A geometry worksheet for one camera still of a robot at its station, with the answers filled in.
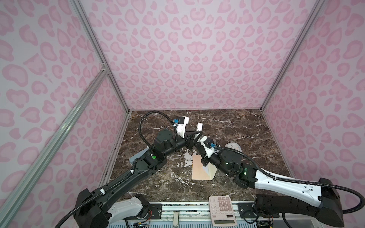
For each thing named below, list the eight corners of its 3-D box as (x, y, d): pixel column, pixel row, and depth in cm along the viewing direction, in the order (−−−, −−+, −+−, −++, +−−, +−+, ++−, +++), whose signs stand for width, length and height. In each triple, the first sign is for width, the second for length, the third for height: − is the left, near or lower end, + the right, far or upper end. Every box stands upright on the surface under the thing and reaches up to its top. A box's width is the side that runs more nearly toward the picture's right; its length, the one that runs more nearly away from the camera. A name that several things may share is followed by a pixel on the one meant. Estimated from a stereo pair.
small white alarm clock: (224, 146, 100) (225, 144, 97) (225, 142, 102) (226, 140, 100) (240, 151, 97) (241, 149, 95) (241, 146, 100) (242, 144, 97)
